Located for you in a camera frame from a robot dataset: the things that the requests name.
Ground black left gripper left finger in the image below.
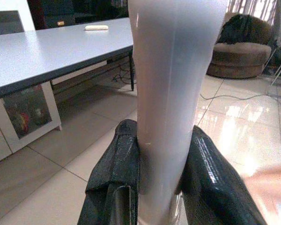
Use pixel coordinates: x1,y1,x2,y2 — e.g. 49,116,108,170
77,119,141,225

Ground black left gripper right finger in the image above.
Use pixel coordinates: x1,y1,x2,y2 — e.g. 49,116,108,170
175,125,267,225

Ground white plastic dustpan handle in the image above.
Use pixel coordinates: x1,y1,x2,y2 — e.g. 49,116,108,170
127,0,228,225

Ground person's hand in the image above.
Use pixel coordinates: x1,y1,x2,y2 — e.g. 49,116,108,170
243,167,281,225

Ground white glass-door cabinet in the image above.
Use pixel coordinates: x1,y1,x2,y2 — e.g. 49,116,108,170
0,81,63,167

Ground white metal chair legs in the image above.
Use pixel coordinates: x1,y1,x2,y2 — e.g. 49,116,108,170
264,48,281,86

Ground brown round plush armchair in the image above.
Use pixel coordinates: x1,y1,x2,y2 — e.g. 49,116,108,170
206,13,273,79

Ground grey long table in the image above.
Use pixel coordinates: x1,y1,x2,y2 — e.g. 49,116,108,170
0,16,135,102

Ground small cream object on table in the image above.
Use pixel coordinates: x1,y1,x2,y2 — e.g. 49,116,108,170
84,24,109,31

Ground white cable on floor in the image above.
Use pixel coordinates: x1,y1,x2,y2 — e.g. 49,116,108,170
199,91,281,106

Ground black cables under table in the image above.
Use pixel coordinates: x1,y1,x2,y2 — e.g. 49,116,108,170
111,61,134,84

